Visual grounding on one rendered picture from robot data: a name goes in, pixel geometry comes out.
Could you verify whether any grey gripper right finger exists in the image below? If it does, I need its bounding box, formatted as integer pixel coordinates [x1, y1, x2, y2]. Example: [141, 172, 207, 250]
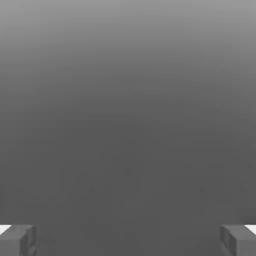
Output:
[219, 224, 256, 256]

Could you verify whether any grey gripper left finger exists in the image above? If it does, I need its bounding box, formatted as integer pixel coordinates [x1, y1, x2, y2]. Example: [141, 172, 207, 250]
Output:
[0, 224, 38, 256]

